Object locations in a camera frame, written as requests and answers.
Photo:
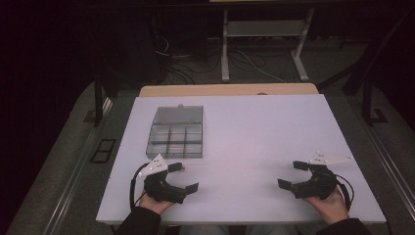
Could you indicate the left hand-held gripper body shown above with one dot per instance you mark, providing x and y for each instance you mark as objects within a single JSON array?
[{"x": 161, "y": 191}]

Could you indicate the light wooden table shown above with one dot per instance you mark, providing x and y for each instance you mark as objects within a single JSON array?
[{"x": 228, "y": 89}]

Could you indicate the person's right hand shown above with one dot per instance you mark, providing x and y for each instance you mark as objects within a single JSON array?
[{"x": 332, "y": 209}]

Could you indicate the person's left hand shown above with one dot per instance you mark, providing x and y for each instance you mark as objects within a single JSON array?
[{"x": 153, "y": 205}]

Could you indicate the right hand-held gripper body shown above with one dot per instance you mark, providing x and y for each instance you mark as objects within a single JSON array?
[{"x": 321, "y": 186}]

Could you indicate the white metal stand frame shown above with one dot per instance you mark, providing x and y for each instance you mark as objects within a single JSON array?
[{"x": 225, "y": 49}]

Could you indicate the metal floor rail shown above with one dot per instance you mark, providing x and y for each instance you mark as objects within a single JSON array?
[
  {"x": 391, "y": 163},
  {"x": 70, "y": 182}
]

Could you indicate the clear plastic compartment box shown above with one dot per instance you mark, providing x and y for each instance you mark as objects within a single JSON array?
[{"x": 177, "y": 133}]

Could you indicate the black metal stand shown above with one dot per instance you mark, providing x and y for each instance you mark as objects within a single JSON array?
[
  {"x": 367, "y": 98},
  {"x": 98, "y": 98}
]

